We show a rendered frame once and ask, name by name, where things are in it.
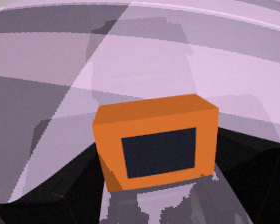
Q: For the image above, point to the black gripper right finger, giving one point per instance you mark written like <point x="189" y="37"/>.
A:
<point x="251" y="165"/>

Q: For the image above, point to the orange block with dark square face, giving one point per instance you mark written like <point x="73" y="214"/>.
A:
<point x="156" y="141"/>

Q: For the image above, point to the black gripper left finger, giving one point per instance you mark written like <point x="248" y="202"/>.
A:
<point x="72" y="196"/>

